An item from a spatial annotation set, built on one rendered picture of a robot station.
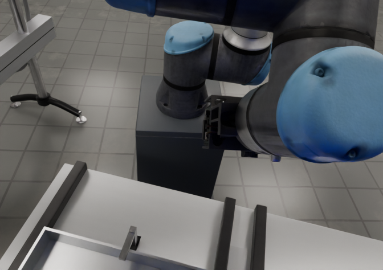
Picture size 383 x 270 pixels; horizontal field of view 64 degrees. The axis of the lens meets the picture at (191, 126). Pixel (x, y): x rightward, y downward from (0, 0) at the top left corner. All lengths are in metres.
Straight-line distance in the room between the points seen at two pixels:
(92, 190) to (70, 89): 1.71
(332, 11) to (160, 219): 0.42
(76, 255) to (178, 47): 0.47
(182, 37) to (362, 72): 0.56
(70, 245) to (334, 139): 0.44
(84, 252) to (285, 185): 1.41
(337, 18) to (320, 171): 1.75
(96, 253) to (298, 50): 0.42
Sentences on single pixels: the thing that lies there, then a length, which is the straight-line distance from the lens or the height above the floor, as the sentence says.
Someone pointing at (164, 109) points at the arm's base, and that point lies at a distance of 0.84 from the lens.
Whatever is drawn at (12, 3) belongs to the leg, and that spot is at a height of 0.70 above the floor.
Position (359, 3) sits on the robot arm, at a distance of 0.25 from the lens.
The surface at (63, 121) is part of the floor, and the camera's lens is 2.03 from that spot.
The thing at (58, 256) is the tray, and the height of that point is 0.88.
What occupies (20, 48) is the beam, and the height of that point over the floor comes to 0.52.
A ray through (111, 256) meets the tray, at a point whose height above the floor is 0.88.
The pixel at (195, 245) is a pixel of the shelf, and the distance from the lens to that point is 0.53.
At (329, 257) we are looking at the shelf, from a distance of 0.60.
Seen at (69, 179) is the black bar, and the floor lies 0.90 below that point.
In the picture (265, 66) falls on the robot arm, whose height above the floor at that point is 0.98.
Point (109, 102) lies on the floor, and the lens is 2.11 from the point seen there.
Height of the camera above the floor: 1.36
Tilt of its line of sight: 44 degrees down
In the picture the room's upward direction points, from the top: 8 degrees clockwise
